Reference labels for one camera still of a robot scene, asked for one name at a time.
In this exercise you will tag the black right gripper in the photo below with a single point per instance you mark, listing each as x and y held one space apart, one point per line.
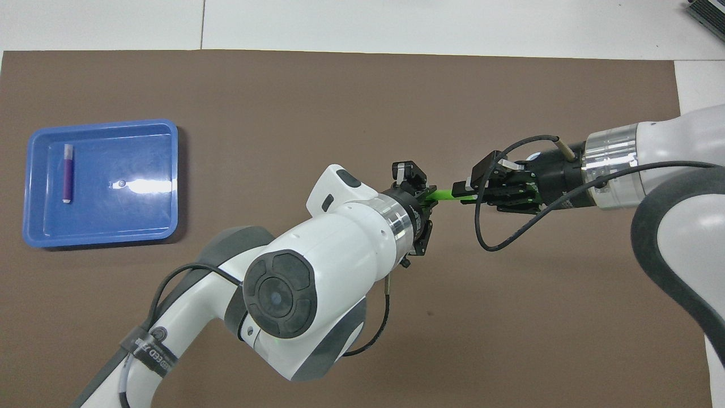
558 178

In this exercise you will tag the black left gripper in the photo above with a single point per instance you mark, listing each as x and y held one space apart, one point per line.
427 226

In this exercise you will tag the green marker pen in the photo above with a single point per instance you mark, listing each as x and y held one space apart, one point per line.
442 194

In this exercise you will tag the purple marker pen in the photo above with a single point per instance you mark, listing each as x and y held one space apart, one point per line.
68 175

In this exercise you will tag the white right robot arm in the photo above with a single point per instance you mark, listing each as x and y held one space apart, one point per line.
679 187

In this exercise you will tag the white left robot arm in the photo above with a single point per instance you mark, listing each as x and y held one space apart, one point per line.
340 243

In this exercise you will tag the brown table mat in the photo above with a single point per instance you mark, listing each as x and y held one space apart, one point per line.
283 113

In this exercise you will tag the blue plastic tray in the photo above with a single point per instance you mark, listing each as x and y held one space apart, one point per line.
113 221

